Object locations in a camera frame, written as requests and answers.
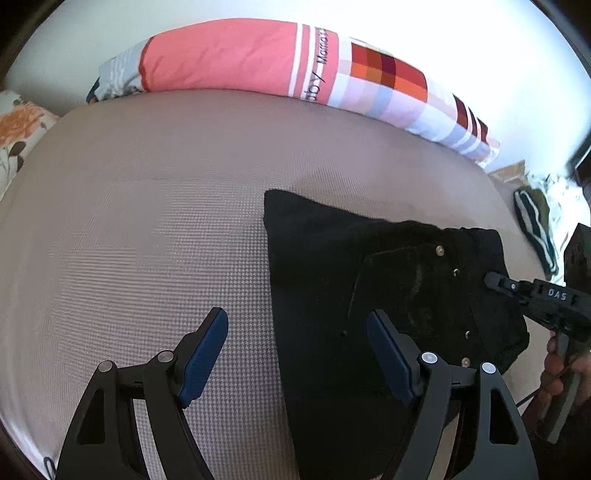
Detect black cable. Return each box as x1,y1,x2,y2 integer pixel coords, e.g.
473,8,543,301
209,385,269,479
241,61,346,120
514,389,542,411

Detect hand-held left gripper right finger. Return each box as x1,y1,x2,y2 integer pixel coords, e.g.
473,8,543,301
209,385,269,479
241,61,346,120
367,308,541,480

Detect brown cardboard piece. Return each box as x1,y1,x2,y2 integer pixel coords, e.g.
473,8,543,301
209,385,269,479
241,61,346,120
488,160,528,186

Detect black pants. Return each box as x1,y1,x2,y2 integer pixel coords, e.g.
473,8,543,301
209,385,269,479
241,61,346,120
263,189,531,480

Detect pink patchwork pillow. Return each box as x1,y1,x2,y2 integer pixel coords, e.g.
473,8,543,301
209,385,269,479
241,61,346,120
87,18,502,168

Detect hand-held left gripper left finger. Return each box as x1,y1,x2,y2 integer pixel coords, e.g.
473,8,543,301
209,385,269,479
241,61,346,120
55,307,229,480

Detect dark white-striped garment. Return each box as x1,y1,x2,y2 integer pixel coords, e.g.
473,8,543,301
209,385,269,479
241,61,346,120
514,185,561,278

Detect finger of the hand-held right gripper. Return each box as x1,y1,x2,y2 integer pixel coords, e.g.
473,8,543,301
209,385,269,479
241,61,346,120
482,271,536,303

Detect floral print pillow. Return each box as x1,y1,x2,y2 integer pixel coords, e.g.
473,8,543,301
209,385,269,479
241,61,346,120
0,90,62,202

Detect person's right hand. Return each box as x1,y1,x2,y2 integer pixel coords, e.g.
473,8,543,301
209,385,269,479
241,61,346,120
540,335,591,408

